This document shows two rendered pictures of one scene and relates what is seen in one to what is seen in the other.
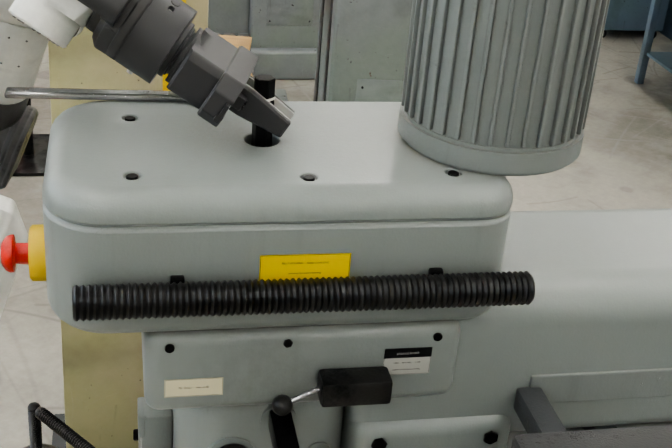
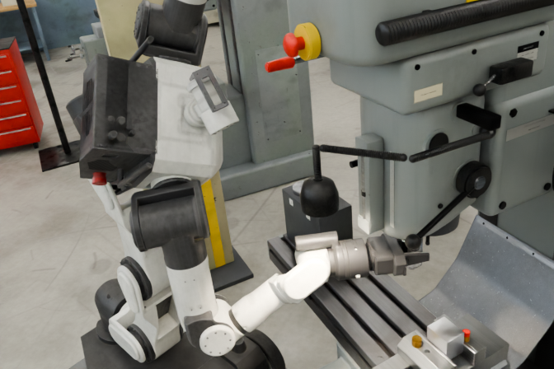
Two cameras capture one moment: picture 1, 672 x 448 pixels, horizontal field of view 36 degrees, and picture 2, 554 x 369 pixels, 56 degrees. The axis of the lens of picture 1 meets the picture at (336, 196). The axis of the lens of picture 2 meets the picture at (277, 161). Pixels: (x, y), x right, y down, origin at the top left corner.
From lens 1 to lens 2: 0.64 m
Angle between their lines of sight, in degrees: 9
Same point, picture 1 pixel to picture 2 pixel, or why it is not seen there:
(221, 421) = (432, 119)
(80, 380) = not seen: hidden behind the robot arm
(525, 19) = not seen: outside the picture
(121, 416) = not seen: hidden behind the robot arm
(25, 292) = (101, 217)
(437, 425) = (537, 95)
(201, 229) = not seen: outside the picture
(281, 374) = (470, 74)
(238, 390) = (449, 91)
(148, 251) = not seen: outside the picture
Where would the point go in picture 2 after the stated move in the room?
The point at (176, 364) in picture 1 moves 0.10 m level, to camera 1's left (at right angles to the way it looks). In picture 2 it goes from (420, 78) to (362, 88)
